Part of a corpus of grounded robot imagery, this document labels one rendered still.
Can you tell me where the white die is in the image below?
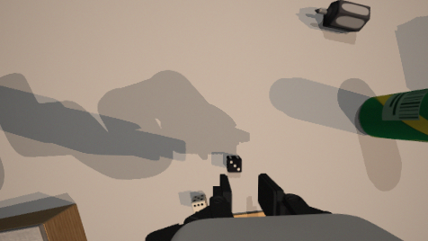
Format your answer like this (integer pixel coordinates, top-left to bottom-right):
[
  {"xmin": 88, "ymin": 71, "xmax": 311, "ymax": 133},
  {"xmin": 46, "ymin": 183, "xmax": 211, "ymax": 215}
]
[{"xmin": 192, "ymin": 194, "xmax": 208, "ymax": 214}]

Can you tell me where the orange flat square mat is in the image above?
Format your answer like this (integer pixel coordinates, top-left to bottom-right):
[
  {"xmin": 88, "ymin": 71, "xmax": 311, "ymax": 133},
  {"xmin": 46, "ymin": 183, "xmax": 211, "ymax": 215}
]
[{"xmin": 233, "ymin": 210, "xmax": 265, "ymax": 218}]

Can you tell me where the green drink can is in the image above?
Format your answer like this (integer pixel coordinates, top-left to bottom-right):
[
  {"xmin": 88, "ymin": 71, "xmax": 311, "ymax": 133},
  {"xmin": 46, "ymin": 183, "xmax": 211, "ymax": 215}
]
[{"xmin": 358, "ymin": 88, "xmax": 428, "ymax": 142}]

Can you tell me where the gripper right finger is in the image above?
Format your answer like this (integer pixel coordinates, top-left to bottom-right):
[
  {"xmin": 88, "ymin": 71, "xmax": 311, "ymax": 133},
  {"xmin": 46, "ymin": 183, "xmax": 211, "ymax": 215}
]
[{"xmin": 258, "ymin": 174, "xmax": 333, "ymax": 216}]

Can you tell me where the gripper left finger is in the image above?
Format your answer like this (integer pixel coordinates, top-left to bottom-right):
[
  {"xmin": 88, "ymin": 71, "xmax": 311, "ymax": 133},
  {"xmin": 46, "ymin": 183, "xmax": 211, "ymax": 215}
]
[{"xmin": 145, "ymin": 174, "xmax": 234, "ymax": 241}]

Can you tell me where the black die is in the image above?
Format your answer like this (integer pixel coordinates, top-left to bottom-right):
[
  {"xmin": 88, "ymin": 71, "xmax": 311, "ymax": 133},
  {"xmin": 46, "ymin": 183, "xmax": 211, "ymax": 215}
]
[{"xmin": 227, "ymin": 156, "xmax": 242, "ymax": 173}]

